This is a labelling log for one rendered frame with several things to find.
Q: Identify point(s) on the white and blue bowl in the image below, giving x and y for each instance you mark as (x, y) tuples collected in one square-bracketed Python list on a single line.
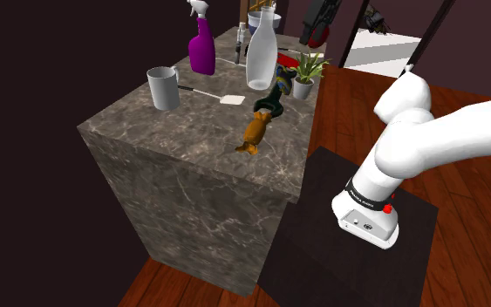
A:
[(253, 20)]

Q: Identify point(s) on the flat red thing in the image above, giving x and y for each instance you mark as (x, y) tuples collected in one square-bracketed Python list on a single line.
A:
[(286, 60)]

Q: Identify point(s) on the clear glass bottle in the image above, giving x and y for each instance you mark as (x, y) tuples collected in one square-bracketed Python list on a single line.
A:
[(262, 59)]

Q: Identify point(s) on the green plant in white pot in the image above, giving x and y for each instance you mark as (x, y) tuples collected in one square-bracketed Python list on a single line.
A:
[(303, 87)]

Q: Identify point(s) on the purple spray bottle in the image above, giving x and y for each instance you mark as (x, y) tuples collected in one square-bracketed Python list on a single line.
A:
[(202, 51)]

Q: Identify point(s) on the grey mug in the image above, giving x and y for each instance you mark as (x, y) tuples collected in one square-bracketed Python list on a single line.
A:
[(164, 91)]

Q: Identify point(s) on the white spatula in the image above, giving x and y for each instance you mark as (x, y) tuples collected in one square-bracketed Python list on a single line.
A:
[(232, 100)]

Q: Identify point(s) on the wooden chair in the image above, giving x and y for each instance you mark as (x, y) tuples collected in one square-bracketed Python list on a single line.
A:
[(243, 10)]

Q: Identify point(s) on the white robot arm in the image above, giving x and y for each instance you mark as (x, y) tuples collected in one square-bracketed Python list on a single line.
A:
[(423, 144)]

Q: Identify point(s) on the dark robot stand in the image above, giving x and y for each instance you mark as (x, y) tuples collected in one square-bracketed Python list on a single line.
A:
[(338, 263)]

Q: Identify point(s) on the grey and black slim tool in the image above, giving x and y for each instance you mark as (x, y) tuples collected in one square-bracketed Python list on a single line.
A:
[(240, 40)]

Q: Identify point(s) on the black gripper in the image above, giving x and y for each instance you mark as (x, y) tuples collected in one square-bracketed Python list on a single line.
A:
[(318, 17)]

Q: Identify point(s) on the blue and yellow patterned vase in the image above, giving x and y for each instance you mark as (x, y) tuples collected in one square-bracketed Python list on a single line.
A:
[(285, 81)]

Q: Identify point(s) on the orange wrapped candy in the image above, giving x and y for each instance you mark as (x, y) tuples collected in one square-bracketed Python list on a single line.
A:
[(257, 129)]

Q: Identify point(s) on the dark-framed doorway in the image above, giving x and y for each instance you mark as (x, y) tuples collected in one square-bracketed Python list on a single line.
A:
[(381, 51)]

